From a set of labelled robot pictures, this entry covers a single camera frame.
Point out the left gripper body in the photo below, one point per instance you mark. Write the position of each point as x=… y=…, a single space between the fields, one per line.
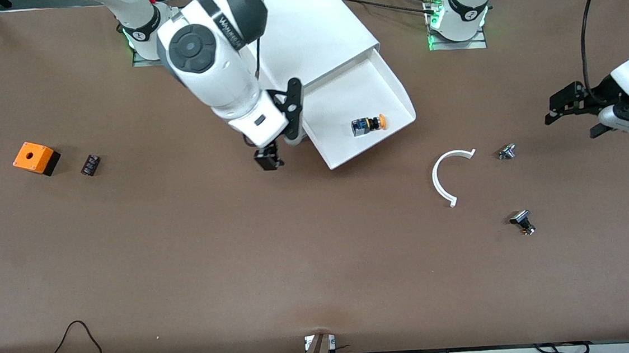
x=601 y=93

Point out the white drawer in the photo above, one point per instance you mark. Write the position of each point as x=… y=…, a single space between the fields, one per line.
x=341 y=90

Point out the orange push button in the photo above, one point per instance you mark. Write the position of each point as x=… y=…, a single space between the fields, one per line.
x=364 y=126

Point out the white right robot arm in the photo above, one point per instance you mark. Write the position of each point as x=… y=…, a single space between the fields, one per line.
x=211 y=78

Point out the white drawer cabinet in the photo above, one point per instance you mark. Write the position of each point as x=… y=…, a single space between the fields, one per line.
x=314 y=25

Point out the orange button box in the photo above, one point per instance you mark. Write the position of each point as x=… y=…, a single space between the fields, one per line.
x=32 y=155

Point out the chrome metal fitting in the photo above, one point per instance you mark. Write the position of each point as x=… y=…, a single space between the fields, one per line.
x=507 y=152

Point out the small black terminal block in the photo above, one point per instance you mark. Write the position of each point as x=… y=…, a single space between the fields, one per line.
x=91 y=165

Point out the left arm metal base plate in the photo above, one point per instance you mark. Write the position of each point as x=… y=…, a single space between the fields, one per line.
x=478 y=43

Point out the black push button switch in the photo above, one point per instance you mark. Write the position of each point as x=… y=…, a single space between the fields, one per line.
x=521 y=218

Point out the white semicircular bracket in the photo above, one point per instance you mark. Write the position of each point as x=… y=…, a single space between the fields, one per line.
x=435 y=181

